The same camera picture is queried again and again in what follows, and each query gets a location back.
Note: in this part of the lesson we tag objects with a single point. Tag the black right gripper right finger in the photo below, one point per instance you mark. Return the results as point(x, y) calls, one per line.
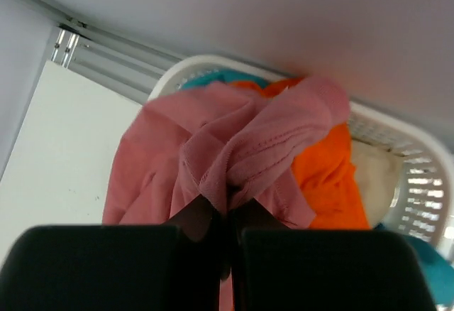
point(274, 267)

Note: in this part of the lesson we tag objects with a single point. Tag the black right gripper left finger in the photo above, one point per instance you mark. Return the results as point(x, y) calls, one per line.
point(173, 266)

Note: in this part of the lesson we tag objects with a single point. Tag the orange t shirt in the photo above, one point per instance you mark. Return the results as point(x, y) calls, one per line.
point(326, 176)

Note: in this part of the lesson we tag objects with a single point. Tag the pink t shirt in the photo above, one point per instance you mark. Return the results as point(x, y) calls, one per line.
point(225, 143)

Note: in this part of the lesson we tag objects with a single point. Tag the beige t shirt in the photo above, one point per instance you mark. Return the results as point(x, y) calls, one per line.
point(377, 174)

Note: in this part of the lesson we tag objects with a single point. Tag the teal t shirt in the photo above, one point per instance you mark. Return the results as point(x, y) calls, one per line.
point(436, 270)

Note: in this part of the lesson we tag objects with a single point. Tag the white plastic laundry basket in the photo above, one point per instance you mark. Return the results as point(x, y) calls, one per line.
point(422, 205)

